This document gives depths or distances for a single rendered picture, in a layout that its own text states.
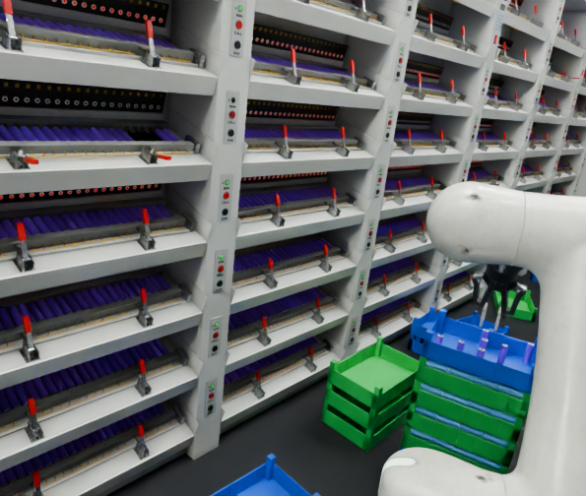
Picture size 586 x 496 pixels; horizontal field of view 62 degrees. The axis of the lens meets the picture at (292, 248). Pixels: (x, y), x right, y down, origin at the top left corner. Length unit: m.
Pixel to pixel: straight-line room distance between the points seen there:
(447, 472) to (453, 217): 0.35
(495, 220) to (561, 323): 0.16
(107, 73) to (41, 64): 0.12
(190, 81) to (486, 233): 0.72
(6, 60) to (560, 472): 1.02
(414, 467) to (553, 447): 0.18
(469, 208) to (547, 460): 0.34
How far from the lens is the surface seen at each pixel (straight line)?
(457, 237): 0.74
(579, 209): 0.77
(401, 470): 0.74
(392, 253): 2.04
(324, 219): 1.60
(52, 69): 1.03
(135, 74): 1.09
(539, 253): 0.76
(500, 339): 1.64
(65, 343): 1.21
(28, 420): 1.32
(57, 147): 1.08
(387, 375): 1.83
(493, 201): 0.74
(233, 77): 1.23
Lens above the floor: 1.10
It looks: 18 degrees down
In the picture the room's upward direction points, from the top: 7 degrees clockwise
